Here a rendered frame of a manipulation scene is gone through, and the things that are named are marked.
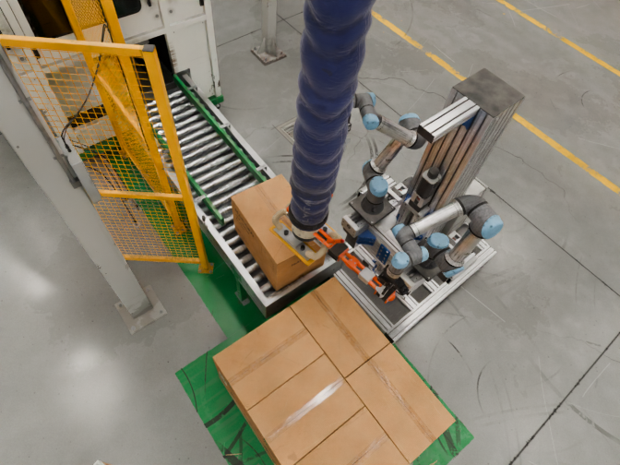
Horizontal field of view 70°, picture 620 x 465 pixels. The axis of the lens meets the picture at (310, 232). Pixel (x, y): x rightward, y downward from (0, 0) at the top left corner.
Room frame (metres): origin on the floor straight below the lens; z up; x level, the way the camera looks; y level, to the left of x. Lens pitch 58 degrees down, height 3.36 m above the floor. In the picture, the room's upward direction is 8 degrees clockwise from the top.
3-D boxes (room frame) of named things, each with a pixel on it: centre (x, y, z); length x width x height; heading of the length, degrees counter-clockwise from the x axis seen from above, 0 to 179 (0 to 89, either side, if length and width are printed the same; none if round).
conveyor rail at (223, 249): (1.98, 1.03, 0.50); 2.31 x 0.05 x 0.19; 44
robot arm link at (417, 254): (1.14, -0.52, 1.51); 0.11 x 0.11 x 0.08; 32
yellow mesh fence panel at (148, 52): (1.58, 1.19, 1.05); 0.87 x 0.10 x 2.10; 96
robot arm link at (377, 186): (1.76, -0.38, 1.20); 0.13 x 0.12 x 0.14; 17
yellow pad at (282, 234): (1.35, 0.08, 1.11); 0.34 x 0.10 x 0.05; 52
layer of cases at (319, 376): (0.67, -0.28, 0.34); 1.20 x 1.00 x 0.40; 44
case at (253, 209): (1.62, 0.21, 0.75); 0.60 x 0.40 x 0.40; 41
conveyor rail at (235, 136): (2.43, 0.56, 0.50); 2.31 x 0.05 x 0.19; 44
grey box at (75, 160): (1.26, 1.15, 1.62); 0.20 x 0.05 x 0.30; 44
